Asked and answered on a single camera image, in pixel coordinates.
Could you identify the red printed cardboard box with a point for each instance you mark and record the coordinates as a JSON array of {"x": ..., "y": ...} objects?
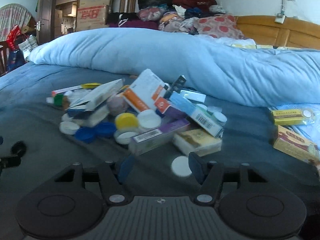
[{"x": 91, "y": 17}]

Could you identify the wooden headboard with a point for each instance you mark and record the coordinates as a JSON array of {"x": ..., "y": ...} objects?
[{"x": 292, "y": 33}]

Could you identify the white round bottle cap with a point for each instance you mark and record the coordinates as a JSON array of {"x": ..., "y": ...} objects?
[{"x": 180, "y": 167}]

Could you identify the white orange medicine box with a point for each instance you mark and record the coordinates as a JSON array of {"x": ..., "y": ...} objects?
[{"x": 144, "y": 91}]

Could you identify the brown round ball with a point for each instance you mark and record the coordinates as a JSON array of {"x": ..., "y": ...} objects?
[{"x": 117, "y": 105}]

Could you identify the red dotted pillow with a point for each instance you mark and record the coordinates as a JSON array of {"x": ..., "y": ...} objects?
[{"x": 219, "y": 26}]

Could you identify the yellow bottle cap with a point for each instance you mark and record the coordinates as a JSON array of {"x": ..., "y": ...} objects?
[{"x": 126, "y": 121}]

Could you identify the brown wooden door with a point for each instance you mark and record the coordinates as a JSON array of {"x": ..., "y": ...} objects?
[{"x": 45, "y": 20}]

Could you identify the white teal flat box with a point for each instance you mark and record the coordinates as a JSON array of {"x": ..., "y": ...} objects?
[{"x": 193, "y": 95}]

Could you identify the white cap at left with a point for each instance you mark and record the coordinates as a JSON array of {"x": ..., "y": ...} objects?
[{"x": 68, "y": 127}]

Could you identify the white blue long box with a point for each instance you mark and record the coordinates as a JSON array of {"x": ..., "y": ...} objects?
[{"x": 96, "y": 96}]

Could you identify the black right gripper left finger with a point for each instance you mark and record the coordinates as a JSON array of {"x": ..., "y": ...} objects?
[{"x": 112, "y": 176}]

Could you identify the white round jar lid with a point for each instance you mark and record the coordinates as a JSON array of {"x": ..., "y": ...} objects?
[{"x": 148, "y": 119}]

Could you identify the blue bottle cap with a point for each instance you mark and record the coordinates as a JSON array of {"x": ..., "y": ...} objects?
[
  {"x": 85, "y": 134},
  {"x": 105, "y": 129}
]

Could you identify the blue white barcode box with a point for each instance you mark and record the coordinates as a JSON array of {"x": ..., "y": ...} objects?
[{"x": 197, "y": 114}]

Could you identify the yellow green medicine box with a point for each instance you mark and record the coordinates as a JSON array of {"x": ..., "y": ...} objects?
[{"x": 289, "y": 117}]

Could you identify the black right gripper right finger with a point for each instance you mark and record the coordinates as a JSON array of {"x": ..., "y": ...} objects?
[{"x": 210, "y": 176}]

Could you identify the long purple green box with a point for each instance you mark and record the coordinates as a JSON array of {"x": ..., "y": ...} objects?
[{"x": 155, "y": 138}]

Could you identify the yellow red medicine box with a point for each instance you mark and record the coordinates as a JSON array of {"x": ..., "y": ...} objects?
[{"x": 295, "y": 145}]

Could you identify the white clear rimmed lid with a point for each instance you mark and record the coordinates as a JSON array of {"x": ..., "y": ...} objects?
[{"x": 123, "y": 136}]

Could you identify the striped fabric chair back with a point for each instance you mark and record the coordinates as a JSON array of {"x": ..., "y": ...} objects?
[{"x": 11, "y": 15}]

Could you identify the purple orange small box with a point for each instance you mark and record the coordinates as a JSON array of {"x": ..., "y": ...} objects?
[{"x": 168, "y": 109}]

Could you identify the green bottle cap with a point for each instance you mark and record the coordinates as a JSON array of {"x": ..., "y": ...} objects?
[{"x": 58, "y": 100}]

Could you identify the black slim box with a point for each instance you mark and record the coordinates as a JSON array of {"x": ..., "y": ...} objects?
[{"x": 176, "y": 86}]

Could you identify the beige tissue pack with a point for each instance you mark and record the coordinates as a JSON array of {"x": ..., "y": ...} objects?
[{"x": 197, "y": 141}]

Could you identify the light blue duvet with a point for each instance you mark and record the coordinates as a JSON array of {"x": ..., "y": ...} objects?
[{"x": 259, "y": 77}]

